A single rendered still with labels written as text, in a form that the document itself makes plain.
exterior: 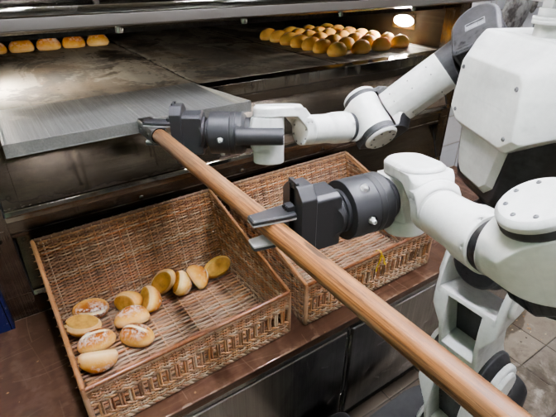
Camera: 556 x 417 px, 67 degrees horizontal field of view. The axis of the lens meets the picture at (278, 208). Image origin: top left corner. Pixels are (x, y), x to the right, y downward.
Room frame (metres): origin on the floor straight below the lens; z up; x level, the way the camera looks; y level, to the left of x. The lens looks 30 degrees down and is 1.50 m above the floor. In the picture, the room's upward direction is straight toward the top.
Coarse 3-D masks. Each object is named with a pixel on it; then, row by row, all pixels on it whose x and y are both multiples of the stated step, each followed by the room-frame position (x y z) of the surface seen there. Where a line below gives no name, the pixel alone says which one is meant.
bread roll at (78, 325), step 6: (72, 318) 0.87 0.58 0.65; (78, 318) 0.87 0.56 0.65; (84, 318) 0.87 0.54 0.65; (90, 318) 0.87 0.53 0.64; (96, 318) 0.87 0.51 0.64; (66, 324) 0.84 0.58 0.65; (72, 324) 0.84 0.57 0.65; (78, 324) 0.85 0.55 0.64; (84, 324) 0.85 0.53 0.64; (90, 324) 0.85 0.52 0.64; (96, 324) 0.85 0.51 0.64; (66, 330) 0.83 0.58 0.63; (72, 330) 0.83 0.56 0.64; (78, 330) 0.83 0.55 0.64; (84, 330) 0.83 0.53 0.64; (90, 330) 0.84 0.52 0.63; (78, 336) 0.83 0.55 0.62
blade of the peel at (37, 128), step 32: (96, 96) 1.19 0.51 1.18; (128, 96) 1.19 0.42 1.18; (160, 96) 1.19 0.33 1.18; (192, 96) 1.19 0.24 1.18; (224, 96) 1.17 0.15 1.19; (0, 128) 0.92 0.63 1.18; (32, 128) 0.92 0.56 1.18; (64, 128) 0.92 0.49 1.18; (96, 128) 0.85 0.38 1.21; (128, 128) 0.88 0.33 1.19
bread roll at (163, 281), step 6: (162, 270) 1.05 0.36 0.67; (168, 270) 1.05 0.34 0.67; (156, 276) 1.04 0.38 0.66; (162, 276) 1.03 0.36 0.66; (168, 276) 1.03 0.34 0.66; (174, 276) 1.04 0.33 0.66; (156, 282) 1.03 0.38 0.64; (162, 282) 1.03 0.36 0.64; (168, 282) 1.02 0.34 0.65; (174, 282) 1.03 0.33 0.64; (156, 288) 1.02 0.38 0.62; (162, 288) 1.02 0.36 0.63; (168, 288) 1.02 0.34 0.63; (162, 294) 1.02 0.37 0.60
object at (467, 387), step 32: (192, 160) 0.67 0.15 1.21; (224, 192) 0.56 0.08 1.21; (288, 256) 0.42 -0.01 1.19; (320, 256) 0.39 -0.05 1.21; (352, 288) 0.34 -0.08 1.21; (384, 320) 0.30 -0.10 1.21; (416, 352) 0.26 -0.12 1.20; (448, 352) 0.25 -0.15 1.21; (448, 384) 0.23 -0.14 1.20; (480, 384) 0.22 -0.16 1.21; (480, 416) 0.20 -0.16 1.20; (512, 416) 0.20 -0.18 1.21
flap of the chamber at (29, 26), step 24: (360, 0) 1.44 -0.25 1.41; (384, 0) 1.49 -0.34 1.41; (408, 0) 1.55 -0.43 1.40; (432, 0) 1.62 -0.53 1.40; (456, 0) 1.69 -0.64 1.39; (480, 0) 1.77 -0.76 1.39; (0, 24) 0.91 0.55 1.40; (24, 24) 0.93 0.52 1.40; (48, 24) 0.95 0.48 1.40; (72, 24) 0.98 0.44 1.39; (96, 24) 1.00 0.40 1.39; (120, 24) 1.03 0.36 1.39; (144, 24) 1.11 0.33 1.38; (168, 24) 1.27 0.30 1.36
